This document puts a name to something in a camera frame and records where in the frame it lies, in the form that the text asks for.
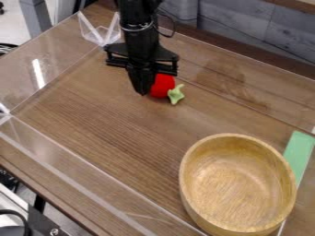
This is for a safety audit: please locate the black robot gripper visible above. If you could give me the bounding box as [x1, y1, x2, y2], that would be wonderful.
[103, 42, 181, 96]

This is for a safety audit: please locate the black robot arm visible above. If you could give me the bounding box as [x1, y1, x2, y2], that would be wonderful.
[103, 0, 181, 95]

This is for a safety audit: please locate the red plush fruit green stem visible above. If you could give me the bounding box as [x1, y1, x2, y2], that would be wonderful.
[149, 73, 186, 106]

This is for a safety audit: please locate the round wooden bowl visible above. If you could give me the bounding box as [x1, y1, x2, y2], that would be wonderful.
[179, 133, 297, 236]

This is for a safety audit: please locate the green tape strip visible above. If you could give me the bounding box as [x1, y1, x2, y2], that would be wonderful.
[284, 131, 315, 185]

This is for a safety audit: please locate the black metal table leg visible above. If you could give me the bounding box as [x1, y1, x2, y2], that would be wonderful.
[34, 195, 46, 213]

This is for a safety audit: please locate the clear acrylic corner bracket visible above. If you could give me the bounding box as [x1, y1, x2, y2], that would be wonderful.
[78, 12, 122, 47]

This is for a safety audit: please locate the clear acrylic enclosure wall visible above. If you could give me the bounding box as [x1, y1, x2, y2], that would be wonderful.
[0, 18, 315, 236]

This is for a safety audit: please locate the black cable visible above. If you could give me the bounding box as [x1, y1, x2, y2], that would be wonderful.
[0, 209, 35, 236]

